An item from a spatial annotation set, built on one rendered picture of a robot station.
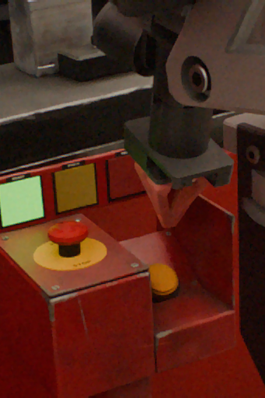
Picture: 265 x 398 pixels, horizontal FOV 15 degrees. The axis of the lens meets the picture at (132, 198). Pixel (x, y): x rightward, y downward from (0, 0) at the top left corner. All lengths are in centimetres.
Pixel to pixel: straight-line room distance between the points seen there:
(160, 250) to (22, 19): 34
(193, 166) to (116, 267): 12
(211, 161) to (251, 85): 62
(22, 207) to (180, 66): 72
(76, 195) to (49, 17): 26
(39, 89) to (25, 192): 19
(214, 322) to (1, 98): 36
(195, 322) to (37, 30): 42
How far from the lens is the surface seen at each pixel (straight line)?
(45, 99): 115
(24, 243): 102
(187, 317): 102
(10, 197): 104
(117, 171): 108
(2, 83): 123
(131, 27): 92
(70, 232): 97
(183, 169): 92
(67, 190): 106
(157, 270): 106
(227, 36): 32
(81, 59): 120
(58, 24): 125
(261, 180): 50
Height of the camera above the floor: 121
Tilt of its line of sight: 23 degrees down
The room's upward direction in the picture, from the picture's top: 3 degrees counter-clockwise
